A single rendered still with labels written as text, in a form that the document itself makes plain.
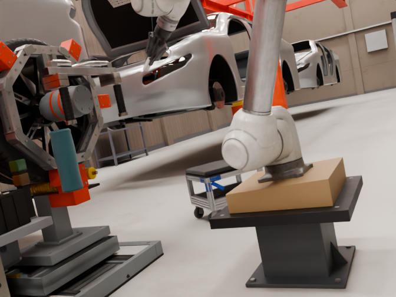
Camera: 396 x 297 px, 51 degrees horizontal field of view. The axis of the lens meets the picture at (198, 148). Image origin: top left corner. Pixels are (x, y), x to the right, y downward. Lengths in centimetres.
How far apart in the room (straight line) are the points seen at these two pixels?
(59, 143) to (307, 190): 99
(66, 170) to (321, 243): 104
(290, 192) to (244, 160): 21
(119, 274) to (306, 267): 83
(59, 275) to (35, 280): 10
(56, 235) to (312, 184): 122
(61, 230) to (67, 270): 23
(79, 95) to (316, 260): 117
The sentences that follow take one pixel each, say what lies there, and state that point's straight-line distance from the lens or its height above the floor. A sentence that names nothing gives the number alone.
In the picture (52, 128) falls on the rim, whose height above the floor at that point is 76.
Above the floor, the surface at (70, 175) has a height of 55.
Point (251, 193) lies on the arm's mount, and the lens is 153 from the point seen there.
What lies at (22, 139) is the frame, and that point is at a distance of 181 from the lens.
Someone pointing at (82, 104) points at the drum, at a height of 83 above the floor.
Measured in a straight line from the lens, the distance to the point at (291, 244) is 164.
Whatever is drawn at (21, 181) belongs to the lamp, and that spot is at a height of 58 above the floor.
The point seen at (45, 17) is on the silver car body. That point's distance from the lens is 280.
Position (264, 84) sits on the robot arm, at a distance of 140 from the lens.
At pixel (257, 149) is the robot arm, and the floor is 54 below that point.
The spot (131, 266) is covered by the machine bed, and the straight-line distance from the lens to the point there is 205.
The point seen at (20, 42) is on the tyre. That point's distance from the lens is 205.
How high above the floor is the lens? 70
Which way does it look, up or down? 5 degrees down
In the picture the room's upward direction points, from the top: 11 degrees counter-clockwise
